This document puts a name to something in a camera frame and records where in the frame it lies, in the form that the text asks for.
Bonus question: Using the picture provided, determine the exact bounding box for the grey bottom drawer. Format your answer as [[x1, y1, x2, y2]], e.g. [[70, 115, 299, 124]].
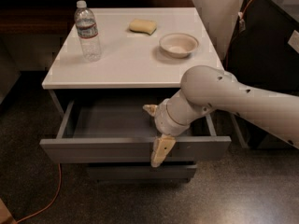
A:
[[87, 162, 197, 181]]

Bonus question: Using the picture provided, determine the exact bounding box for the dark wooden bench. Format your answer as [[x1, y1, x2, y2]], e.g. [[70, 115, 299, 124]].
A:
[[0, 0, 194, 35]]

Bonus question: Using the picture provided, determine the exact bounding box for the clear plastic water bottle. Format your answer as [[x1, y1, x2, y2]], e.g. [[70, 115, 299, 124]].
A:
[[74, 0, 102, 62]]

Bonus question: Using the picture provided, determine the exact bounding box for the white paper bowl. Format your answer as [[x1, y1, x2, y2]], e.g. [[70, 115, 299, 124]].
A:
[[159, 33, 199, 59]]

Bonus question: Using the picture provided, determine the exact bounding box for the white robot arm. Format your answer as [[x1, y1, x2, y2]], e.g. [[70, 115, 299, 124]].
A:
[[143, 65, 299, 167]]

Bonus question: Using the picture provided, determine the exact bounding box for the dark cabinet at right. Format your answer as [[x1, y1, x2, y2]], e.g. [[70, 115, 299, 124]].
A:
[[224, 0, 299, 150]]

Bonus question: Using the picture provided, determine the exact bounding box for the yellow sponge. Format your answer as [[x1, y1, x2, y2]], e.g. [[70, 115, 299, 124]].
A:
[[129, 19, 157, 35]]

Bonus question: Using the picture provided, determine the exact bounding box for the grey top drawer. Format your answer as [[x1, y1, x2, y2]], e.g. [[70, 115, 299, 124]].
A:
[[40, 101, 231, 163]]

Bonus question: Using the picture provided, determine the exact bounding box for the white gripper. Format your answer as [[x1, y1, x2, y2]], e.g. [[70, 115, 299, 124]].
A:
[[143, 91, 214, 168]]

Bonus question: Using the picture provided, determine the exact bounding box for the orange floor cable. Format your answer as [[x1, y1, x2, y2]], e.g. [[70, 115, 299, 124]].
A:
[[15, 162, 63, 224]]

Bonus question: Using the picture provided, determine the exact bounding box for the white top drawer cabinet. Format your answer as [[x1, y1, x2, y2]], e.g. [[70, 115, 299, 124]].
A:
[[41, 7, 225, 183]]

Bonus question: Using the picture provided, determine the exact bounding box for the grey drawer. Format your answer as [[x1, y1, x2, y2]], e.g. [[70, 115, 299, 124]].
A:
[[87, 162, 197, 181], [40, 101, 231, 163]]

